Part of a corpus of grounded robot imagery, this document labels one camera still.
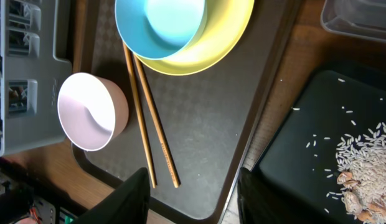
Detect pink bowl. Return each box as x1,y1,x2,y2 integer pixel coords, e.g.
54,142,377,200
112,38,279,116
57,72,129,151

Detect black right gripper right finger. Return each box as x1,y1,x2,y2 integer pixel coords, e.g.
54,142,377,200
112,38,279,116
237,167,332,224

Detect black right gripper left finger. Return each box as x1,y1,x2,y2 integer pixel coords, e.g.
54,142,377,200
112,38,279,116
73,168,151,224

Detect dark brown serving tray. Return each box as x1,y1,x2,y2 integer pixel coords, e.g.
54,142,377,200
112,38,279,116
72,0,301,223

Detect black tray bin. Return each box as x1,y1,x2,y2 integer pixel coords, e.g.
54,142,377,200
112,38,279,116
253,63,386,223

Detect clear plastic bin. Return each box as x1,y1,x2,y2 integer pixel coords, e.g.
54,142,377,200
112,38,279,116
320,0,386,43

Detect yellow plate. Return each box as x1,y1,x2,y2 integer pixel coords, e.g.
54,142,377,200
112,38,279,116
138,0,255,76

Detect grey dishwasher rack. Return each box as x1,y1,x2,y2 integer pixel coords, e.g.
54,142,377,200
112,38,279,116
0,0,72,157

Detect wooden chopstick left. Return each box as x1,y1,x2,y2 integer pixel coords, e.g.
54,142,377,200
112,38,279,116
122,43,157,189

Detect light blue bowl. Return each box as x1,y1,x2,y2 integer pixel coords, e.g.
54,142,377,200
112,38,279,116
115,0,207,60

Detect wooden chopstick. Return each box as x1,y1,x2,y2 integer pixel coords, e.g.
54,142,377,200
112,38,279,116
122,43,157,189
133,54,181,188

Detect rice and nut scraps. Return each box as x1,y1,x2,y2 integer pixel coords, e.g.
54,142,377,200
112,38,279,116
304,77,386,224

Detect wooden chopstick right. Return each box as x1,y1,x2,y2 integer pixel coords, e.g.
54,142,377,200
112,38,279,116
133,54,181,188

